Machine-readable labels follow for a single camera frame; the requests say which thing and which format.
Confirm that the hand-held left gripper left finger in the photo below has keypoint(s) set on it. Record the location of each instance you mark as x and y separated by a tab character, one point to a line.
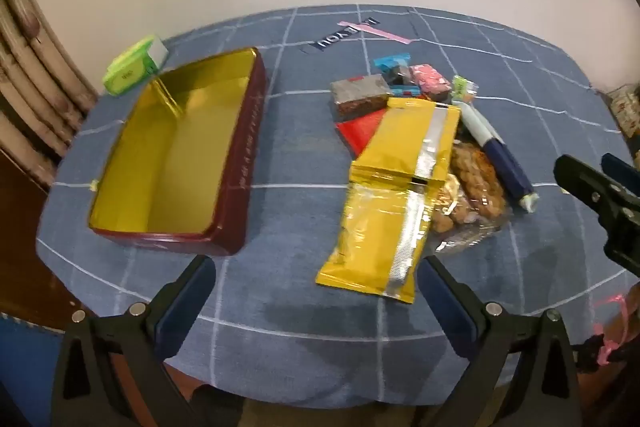
186	307

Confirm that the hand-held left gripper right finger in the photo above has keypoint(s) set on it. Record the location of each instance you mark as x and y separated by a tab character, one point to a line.
447	307

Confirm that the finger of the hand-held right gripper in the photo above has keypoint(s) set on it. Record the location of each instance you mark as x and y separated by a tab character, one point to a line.
617	172
575	177

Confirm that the clear bag of fried snacks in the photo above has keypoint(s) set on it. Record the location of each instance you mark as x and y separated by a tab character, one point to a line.
475	187

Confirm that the maroon tin box gold inside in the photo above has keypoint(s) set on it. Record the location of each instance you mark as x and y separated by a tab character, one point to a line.
175	157

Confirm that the pink patterned snack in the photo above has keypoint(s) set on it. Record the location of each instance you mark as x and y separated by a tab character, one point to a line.
427	77

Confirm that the red foil packet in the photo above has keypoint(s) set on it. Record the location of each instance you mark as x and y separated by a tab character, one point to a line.
360	129

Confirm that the floral patterned box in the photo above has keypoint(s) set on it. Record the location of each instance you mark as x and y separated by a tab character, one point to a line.
625	107

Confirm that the white and navy stick packet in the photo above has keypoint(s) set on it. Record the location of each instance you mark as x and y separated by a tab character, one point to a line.
505	162

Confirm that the pink ribbon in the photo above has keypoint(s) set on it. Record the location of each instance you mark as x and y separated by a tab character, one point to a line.
607	352

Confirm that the green candy packet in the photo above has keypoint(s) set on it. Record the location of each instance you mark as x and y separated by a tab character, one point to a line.
462	88

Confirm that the blue checked tablecloth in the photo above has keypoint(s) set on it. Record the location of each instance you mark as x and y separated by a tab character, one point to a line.
300	207

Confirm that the blue wrapped dark candy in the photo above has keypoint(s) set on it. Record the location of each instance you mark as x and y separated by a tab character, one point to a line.
387	64

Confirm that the pink tape strip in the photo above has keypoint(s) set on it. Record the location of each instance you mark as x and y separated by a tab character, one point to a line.
395	36

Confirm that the grey wrapped brownie snack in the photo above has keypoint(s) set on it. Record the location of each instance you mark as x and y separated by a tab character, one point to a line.
360	89

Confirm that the green tissue pack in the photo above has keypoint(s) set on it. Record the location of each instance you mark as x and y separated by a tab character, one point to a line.
130	69

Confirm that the navy printed fabric label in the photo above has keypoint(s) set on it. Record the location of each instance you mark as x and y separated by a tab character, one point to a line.
332	38

